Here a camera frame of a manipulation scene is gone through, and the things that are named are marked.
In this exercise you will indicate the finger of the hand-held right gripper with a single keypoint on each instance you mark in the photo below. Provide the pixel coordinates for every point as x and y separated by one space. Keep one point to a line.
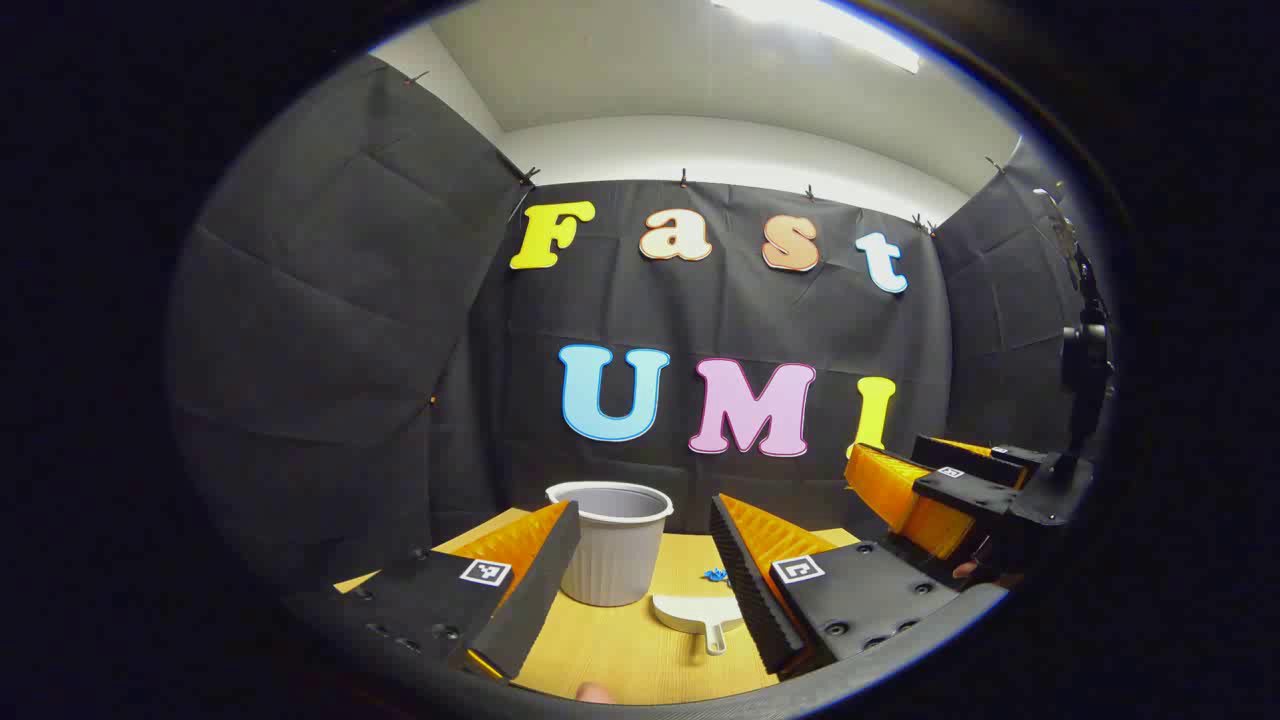
985 458
965 492

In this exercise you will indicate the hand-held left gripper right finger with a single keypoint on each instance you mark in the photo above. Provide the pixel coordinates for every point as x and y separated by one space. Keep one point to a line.
745 590

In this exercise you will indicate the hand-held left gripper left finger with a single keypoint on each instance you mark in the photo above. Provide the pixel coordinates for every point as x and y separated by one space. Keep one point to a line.
540 590

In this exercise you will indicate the white plastic dustpan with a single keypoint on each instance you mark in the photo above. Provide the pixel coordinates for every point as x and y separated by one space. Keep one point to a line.
690 610

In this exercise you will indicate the black backdrop cloth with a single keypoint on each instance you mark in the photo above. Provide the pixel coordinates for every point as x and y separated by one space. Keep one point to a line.
400 350

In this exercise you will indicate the ceiling light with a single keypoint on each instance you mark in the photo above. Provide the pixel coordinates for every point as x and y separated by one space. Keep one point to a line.
820 25

